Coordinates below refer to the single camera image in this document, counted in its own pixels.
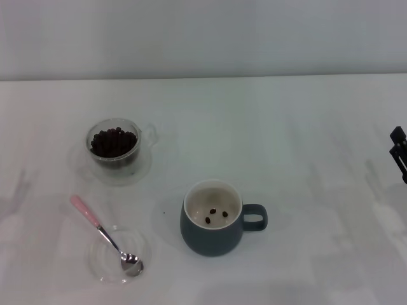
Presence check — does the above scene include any glass saucer under cup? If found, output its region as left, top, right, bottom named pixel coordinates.
left=76, top=147, right=153, bottom=187

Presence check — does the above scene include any coffee beans pile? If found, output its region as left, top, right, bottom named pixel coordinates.
left=90, top=126, right=138, bottom=158

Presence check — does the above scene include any clear glass cup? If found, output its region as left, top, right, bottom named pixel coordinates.
left=85, top=118, right=158, bottom=173

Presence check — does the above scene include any dark teal ceramic mug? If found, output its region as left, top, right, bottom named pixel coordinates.
left=180, top=179, right=268, bottom=257

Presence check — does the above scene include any pink handled metal spoon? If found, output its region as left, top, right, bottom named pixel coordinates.
left=70, top=194, right=145, bottom=278

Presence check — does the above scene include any small clear glass dish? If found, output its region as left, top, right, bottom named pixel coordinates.
left=86, top=225, right=152, bottom=285

